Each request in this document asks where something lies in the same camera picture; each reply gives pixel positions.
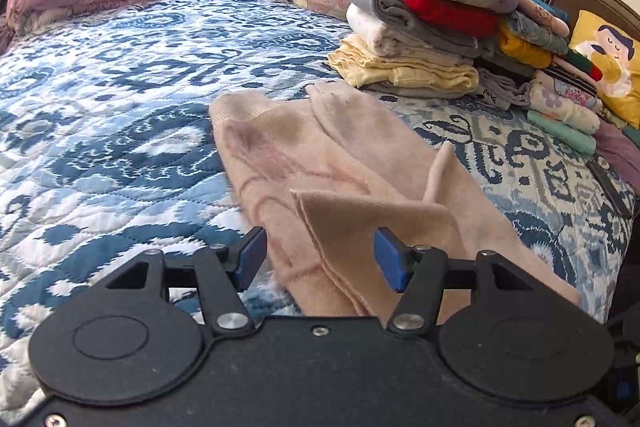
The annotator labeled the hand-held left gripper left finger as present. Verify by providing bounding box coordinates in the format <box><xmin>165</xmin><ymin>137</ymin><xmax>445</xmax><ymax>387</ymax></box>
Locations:
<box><xmin>104</xmin><ymin>227</ymin><xmax>269</xmax><ymax>336</ymax></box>

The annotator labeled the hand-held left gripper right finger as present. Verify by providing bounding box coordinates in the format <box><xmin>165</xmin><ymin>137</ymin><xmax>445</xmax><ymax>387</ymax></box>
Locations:
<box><xmin>373</xmin><ymin>228</ymin><xmax>537</xmax><ymax>338</ymax></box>

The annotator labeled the beige knit sweater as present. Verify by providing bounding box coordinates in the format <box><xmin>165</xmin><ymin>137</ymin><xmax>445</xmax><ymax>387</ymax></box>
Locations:
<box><xmin>207</xmin><ymin>82</ymin><xmax>583</xmax><ymax>323</ymax></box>

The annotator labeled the mauve cloth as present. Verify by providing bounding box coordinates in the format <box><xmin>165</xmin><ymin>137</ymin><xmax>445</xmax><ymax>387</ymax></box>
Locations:
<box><xmin>592</xmin><ymin>119</ymin><xmax>640</xmax><ymax>192</ymax></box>

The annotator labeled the pale yellow folded garment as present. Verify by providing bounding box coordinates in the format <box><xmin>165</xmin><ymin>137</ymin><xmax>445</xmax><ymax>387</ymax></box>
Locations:
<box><xmin>327</xmin><ymin>34</ymin><xmax>481</xmax><ymax>100</ymax></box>

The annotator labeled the blue patterned quilt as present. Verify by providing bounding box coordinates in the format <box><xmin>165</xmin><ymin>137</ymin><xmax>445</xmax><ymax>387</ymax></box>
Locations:
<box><xmin>0</xmin><ymin>0</ymin><xmax>638</xmax><ymax>413</ymax></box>

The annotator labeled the grey printed folded garment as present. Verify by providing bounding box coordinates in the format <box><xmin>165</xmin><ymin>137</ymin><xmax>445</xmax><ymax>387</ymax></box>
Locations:
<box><xmin>477</xmin><ymin>67</ymin><xmax>533</xmax><ymax>110</ymax></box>

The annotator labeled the mint green folded garment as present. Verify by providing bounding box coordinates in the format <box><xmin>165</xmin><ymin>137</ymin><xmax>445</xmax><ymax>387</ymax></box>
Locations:
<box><xmin>525</xmin><ymin>109</ymin><xmax>598</xmax><ymax>155</ymax></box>

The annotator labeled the white flowered folded garment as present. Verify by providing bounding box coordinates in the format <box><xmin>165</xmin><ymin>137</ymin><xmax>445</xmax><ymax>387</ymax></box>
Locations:
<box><xmin>527</xmin><ymin>72</ymin><xmax>603</xmax><ymax>135</ymax></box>

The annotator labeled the mustard yellow folded garment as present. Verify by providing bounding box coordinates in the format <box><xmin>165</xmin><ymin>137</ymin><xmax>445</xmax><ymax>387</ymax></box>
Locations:
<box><xmin>495</xmin><ymin>19</ymin><xmax>553</xmax><ymax>70</ymax></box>

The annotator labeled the red folded garment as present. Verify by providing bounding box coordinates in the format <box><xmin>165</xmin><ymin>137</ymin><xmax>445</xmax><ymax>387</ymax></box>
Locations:
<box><xmin>371</xmin><ymin>0</ymin><xmax>501</xmax><ymax>38</ymax></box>

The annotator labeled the striped folded garment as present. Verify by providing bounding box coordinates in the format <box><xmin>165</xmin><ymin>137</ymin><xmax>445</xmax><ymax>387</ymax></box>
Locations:
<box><xmin>542</xmin><ymin>54</ymin><xmax>601</xmax><ymax>100</ymax></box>

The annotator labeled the teal denim folded garment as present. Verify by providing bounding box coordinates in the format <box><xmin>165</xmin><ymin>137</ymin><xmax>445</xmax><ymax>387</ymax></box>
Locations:
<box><xmin>502</xmin><ymin>9</ymin><xmax>571</xmax><ymax>56</ymax></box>

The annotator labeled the yellow cartoon pillow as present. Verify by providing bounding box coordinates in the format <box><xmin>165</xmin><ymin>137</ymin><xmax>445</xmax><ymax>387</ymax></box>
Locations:
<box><xmin>567</xmin><ymin>9</ymin><xmax>640</xmax><ymax>130</ymax></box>

